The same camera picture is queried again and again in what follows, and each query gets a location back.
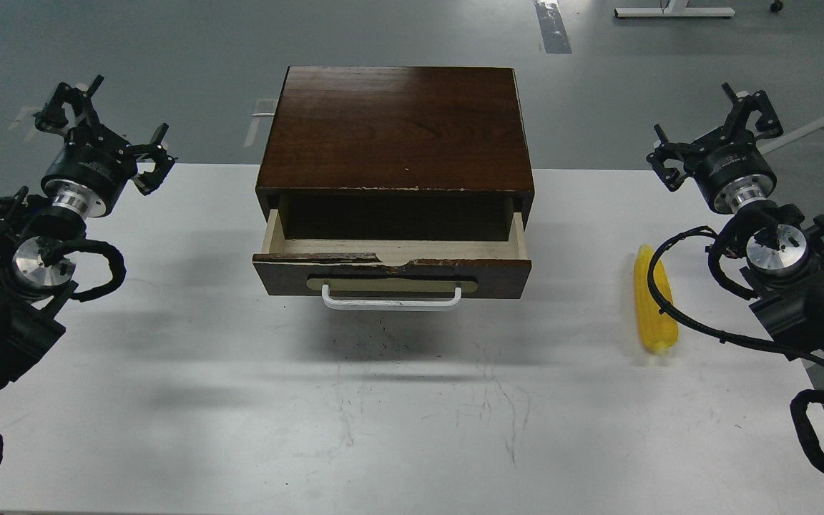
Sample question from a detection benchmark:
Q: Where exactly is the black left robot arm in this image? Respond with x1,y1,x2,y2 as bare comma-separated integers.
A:
0,76,176,389

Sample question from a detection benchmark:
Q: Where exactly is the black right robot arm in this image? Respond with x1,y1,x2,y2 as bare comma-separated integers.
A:
641,84,824,473

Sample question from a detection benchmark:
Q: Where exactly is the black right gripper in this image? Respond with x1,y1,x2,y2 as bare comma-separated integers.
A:
646,82,785,215

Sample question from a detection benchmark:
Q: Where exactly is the white floor tape mark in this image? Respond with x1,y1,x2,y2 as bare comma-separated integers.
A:
242,98,278,149

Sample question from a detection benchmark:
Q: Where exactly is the yellow corn cob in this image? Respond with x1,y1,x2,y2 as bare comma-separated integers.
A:
632,244,678,355

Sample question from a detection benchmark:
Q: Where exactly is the wooden drawer with white handle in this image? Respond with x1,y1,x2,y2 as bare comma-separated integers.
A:
252,210,532,312

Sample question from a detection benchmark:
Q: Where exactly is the grey floor tape strip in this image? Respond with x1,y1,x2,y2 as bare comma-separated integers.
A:
533,1,572,55

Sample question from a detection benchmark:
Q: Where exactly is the dark wooden drawer cabinet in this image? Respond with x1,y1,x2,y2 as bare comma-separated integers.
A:
255,65,535,220

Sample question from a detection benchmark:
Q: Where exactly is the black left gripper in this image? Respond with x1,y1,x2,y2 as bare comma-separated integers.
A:
34,74,177,218

